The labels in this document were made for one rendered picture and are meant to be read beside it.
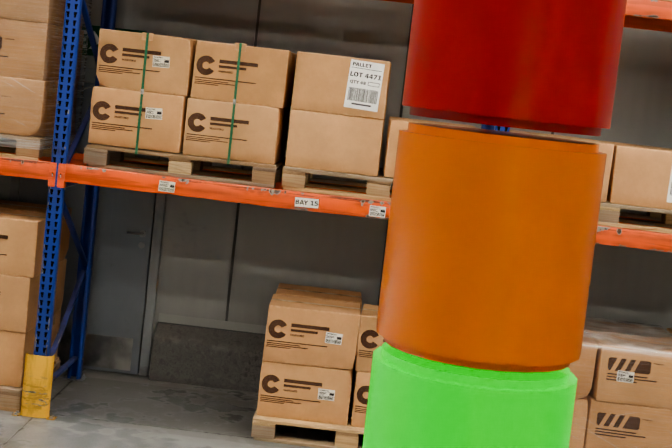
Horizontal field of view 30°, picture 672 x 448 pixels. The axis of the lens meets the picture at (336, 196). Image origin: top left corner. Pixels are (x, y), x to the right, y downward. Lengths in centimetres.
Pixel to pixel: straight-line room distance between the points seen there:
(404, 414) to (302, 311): 763
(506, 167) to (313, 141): 751
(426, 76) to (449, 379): 7
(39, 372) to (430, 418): 785
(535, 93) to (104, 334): 915
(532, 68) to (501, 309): 5
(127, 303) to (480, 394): 906
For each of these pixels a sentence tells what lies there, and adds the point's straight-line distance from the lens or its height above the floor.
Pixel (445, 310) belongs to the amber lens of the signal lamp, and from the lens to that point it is 29.
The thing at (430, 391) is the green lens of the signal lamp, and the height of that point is 221.
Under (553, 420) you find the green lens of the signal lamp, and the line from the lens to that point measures 30.
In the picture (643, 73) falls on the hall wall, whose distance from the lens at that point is 927.
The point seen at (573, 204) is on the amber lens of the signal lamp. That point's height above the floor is 226.
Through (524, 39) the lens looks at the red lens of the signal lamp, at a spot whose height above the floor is 229.
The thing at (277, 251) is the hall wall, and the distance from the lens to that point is 919.
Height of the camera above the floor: 228
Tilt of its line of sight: 5 degrees down
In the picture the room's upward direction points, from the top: 6 degrees clockwise
